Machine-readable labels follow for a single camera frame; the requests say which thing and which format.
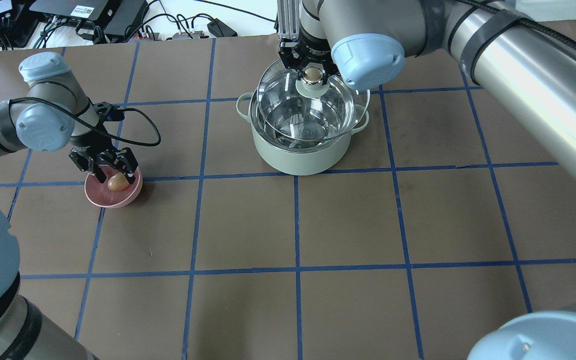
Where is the mint green cooking pot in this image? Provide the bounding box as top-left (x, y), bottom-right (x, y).
top-left (235, 92), bottom-right (370, 176)

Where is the brown egg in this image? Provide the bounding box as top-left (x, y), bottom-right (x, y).
top-left (106, 172), bottom-right (131, 192)

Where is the pink bowl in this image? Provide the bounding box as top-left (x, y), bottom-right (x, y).
top-left (84, 165), bottom-right (144, 208)

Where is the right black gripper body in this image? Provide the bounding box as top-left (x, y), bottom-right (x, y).
top-left (278, 30), bottom-right (341, 84)

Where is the black device box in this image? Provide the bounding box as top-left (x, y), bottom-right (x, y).
top-left (30, 0), bottom-right (148, 43)

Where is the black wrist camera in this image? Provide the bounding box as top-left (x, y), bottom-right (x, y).
top-left (93, 102), bottom-right (125, 123)

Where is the aluminium frame post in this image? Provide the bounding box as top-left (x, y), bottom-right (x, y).
top-left (275, 0), bottom-right (302, 43)

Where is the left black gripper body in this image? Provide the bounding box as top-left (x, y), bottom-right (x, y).
top-left (70, 135), bottom-right (118, 169)

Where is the black power adapter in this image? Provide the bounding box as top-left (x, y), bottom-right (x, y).
top-left (206, 18), bottom-right (239, 38)

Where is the glass pot lid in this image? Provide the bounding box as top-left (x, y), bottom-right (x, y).
top-left (255, 59), bottom-right (371, 144)

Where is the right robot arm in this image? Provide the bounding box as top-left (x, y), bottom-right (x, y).
top-left (294, 0), bottom-right (576, 360)

